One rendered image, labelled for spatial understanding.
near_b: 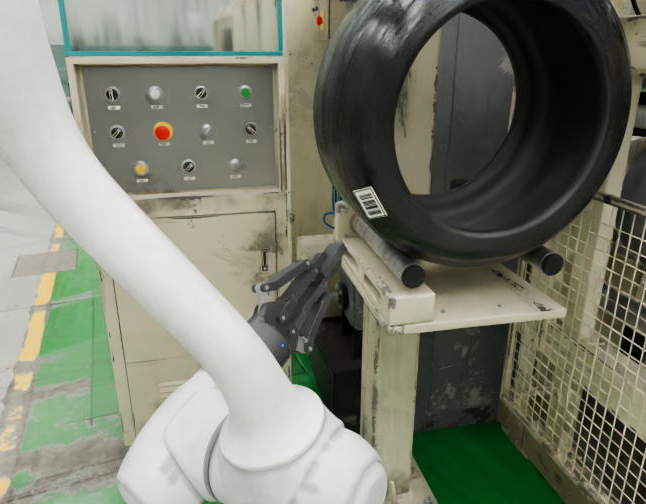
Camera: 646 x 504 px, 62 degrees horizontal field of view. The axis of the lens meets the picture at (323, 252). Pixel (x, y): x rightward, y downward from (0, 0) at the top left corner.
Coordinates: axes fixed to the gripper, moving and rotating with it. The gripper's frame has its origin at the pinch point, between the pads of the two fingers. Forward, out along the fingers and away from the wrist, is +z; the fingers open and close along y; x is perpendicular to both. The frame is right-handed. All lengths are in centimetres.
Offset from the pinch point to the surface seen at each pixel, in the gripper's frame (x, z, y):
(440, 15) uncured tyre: 16.7, 31.0, -20.6
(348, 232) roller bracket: -27.1, 35.1, 16.6
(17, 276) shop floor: -305, 54, 18
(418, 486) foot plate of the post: -45, 23, 104
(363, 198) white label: -1.0, 15.5, -1.1
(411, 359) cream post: -31, 35, 60
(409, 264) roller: 0.5, 15.8, 14.0
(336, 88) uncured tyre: -0.1, 22.0, -18.5
